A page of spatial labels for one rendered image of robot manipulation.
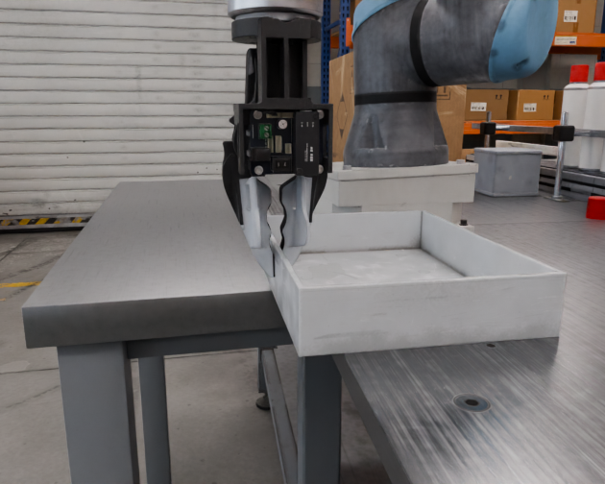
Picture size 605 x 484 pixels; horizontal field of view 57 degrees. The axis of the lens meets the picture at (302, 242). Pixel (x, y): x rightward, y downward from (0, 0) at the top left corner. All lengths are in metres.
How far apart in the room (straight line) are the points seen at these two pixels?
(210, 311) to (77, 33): 4.56
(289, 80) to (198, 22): 4.55
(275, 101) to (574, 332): 0.29
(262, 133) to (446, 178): 0.40
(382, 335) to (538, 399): 0.11
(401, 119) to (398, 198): 0.10
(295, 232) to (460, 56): 0.34
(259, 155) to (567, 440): 0.27
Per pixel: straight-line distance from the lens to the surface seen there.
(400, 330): 0.41
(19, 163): 5.12
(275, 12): 0.45
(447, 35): 0.73
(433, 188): 0.78
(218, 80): 4.96
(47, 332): 0.55
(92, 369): 0.58
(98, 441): 0.62
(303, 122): 0.43
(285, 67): 0.42
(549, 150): 1.44
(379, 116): 0.78
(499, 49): 0.71
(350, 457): 1.38
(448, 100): 1.27
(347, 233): 0.66
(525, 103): 5.18
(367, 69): 0.79
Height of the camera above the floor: 1.00
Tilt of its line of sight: 13 degrees down
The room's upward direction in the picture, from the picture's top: straight up
